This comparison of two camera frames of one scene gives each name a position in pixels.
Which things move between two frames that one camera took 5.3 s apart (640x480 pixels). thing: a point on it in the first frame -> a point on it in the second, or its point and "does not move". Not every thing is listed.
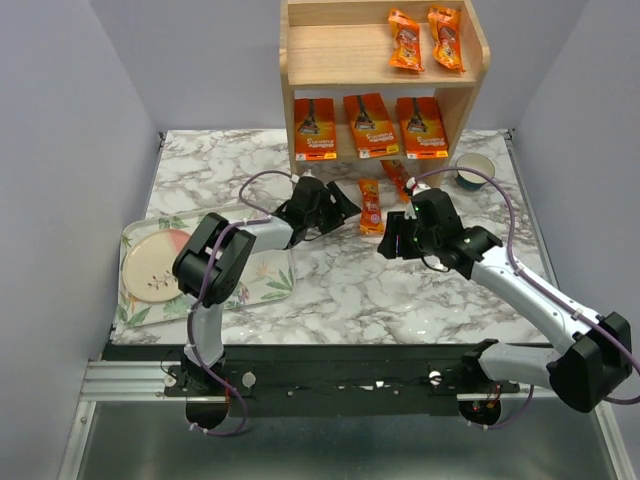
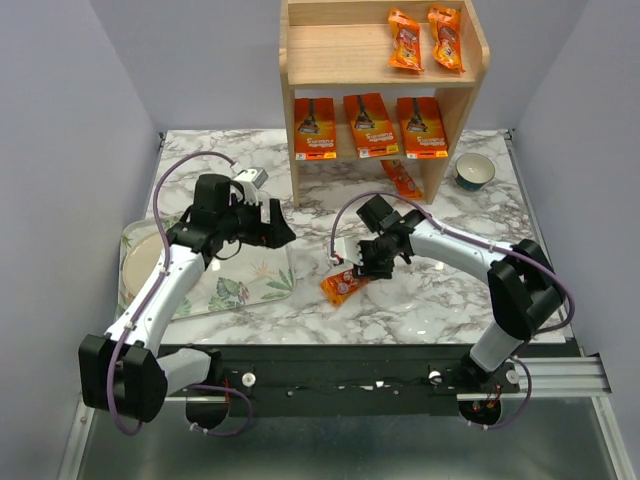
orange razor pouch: x=371 y=217 -> x=337 y=288
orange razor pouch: x=406 y=49 does not move
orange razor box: x=372 y=124 does not move
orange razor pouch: x=399 y=175 does not move
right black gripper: x=396 y=225 -> x=368 y=270
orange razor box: x=422 y=128 does not move
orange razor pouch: x=444 y=24 does not move
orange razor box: x=315 y=131 does not move
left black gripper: x=342 y=209 -> x=275 y=234
